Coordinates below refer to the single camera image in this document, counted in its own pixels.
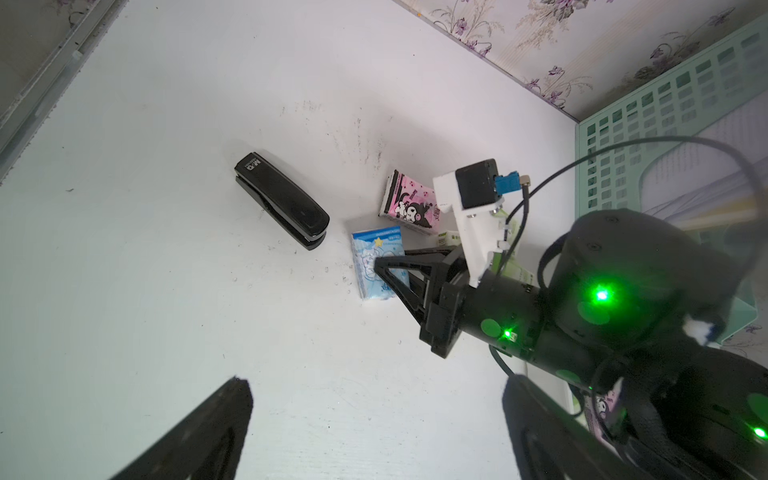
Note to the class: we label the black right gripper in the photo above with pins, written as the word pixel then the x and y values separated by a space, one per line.
pixel 433 285

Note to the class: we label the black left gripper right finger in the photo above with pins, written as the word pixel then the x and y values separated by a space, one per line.
pixel 550 444

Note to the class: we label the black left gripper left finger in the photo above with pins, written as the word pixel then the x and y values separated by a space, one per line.
pixel 206 444

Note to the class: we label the pink tissue pack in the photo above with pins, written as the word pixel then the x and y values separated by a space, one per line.
pixel 603 408
pixel 407 201

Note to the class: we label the pink tissue pack top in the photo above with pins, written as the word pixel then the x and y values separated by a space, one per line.
pixel 407 201

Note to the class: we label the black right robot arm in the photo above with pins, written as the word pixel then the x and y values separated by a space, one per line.
pixel 630 310

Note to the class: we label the black stapler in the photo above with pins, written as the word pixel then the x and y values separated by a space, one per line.
pixel 287 203

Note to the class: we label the mint green desk organizer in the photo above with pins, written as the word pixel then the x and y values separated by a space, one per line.
pixel 721 94

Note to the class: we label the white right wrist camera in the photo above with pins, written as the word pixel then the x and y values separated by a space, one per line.
pixel 474 195

